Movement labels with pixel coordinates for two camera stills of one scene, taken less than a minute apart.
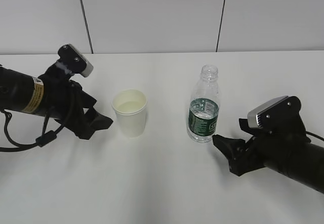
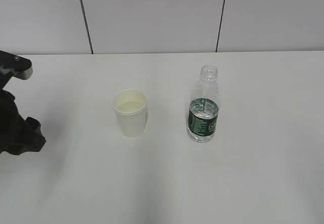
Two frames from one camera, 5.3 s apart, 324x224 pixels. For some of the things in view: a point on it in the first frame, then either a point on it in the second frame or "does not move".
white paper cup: [130, 105] does not move
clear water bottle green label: [204, 106] does not move
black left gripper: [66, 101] to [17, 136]
